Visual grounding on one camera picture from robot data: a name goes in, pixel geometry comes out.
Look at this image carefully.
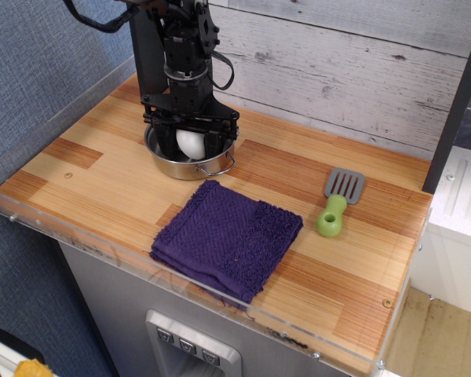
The black and yellow object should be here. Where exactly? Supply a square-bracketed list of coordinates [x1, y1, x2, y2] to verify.
[0, 329, 56, 376]

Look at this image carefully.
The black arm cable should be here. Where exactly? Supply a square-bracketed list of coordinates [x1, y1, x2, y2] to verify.
[210, 50, 236, 90]

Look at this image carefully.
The white egg-shaped cup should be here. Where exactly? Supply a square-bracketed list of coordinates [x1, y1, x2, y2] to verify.
[176, 130, 206, 160]

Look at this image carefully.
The black right shelf post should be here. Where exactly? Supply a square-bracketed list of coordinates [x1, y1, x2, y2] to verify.
[422, 50, 471, 194]

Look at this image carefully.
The white toy sink counter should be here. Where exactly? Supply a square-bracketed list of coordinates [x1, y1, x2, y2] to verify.
[410, 147, 471, 312]

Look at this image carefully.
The silver dispenser button panel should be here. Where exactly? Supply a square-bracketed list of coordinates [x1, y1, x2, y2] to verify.
[145, 309, 243, 376]

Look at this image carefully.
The grey toy fridge cabinet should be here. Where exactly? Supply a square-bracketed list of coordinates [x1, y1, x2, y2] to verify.
[56, 240, 357, 377]

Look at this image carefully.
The green handled grey spatula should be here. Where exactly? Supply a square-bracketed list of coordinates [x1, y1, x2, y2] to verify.
[316, 167, 365, 238]

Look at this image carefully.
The small steel pot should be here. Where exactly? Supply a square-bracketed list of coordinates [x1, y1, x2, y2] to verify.
[144, 125, 236, 181]

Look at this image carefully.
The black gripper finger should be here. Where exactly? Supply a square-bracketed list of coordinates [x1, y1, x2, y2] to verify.
[153, 125, 179, 160]
[204, 131, 226, 159]

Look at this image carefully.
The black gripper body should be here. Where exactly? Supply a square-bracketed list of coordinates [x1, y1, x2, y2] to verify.
[141, 76, 239, 140]

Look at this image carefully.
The purple folded towel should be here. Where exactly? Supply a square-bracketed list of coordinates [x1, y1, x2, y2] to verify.
[150, 181, 303, 304]

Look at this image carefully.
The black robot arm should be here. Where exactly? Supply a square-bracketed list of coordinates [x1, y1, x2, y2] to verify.
[122, 1, 239, 160]

